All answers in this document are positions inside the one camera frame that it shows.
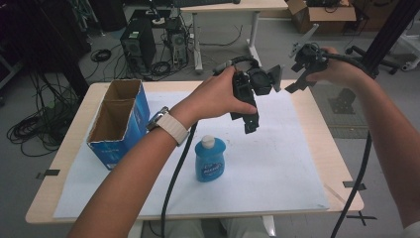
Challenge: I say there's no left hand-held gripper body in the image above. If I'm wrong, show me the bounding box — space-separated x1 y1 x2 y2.
231 63 285 115

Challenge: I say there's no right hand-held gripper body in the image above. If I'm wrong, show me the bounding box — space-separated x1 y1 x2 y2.
288 23 330 80

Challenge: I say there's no person's left hand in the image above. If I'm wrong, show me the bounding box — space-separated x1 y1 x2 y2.
169 65 259 131

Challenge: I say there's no person's right hand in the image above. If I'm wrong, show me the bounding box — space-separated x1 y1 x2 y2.
305 46 368 91

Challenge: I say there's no white table mat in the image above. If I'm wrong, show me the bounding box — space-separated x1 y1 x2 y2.
52 88 331 221

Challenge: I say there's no brown cardboard box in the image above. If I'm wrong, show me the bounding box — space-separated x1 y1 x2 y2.
285 0 359 35

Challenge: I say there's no blue bottle with white cap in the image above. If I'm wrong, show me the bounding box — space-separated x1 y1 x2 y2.
194 134 228 183

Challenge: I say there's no beige band wristwatch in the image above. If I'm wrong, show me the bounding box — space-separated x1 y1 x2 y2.
145 105 191 147

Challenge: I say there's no black chair base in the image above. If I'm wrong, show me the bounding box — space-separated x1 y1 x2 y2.
345 44 401 76

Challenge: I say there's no white-legged wooden desk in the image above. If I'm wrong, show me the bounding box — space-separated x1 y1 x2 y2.
179 0 290 73

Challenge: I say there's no open-sided computer tower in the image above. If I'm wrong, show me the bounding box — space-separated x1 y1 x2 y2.
164 17 190 68

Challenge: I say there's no blue cardboard box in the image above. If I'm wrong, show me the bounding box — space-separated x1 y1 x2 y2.
85 78 152 172

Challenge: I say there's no black computer tower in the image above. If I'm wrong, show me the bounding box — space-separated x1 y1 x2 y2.
119 17 158 74

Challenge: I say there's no black floor bracket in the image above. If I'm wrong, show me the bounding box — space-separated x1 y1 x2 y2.
328 87 358 116

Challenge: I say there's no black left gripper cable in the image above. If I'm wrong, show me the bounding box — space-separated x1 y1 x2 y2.
159 55 261 238

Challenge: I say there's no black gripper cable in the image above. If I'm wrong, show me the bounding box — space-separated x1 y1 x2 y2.
325 52 377 238
159 55 261 238

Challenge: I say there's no black metal stand post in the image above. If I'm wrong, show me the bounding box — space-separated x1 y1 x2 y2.
362 0 420 79

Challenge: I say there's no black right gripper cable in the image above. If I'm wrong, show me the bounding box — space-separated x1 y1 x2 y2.
325 52 377 238

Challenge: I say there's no coiled black cable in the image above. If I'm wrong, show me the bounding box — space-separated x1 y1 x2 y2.
89 48 113 63

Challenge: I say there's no tangle of black floor cables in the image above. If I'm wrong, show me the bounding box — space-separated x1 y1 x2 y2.
5 70 87 159

